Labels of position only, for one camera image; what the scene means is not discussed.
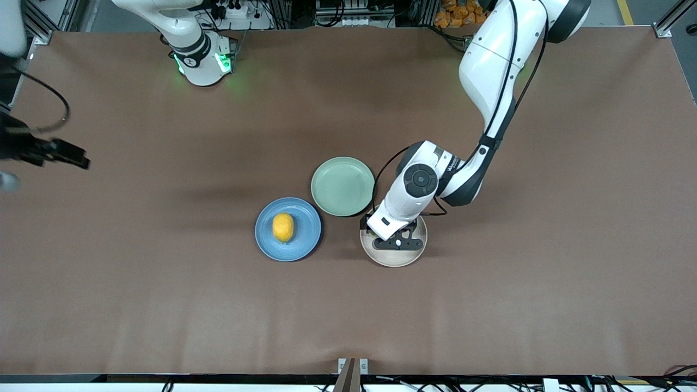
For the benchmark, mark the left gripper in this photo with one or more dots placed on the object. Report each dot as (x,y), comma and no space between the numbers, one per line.
(363,222)

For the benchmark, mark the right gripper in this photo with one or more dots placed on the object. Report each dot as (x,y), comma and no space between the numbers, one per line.
(20,148)

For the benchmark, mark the yellow lemon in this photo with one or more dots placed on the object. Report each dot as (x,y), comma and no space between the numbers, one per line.
(283,227)

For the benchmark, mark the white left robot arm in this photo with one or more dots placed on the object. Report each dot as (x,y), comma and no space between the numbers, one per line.
(490,65)

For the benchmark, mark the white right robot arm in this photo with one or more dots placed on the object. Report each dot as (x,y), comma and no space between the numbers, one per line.
(196,60)

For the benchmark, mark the beige plate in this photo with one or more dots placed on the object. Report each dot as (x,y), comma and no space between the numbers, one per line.
(395,259)

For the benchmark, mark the mint green plate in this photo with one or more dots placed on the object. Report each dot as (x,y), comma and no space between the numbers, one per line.
(343,187)

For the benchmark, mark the blue plate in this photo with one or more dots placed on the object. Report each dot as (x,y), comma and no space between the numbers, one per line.
(305,239)

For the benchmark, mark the grey equipment rack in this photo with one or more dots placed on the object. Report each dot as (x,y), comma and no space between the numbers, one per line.
(354,13)

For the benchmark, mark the orange packaged goods pile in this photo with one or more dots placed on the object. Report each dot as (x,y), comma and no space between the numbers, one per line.
(454,13)

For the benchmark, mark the white power strip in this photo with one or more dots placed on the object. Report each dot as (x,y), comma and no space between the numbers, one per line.
(237,11)

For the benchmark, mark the small white metal bracket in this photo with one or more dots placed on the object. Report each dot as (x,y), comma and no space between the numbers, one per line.
(342,366)
(364,366)

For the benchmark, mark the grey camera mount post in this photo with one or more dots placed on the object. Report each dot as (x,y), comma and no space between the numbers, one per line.
(348,378)

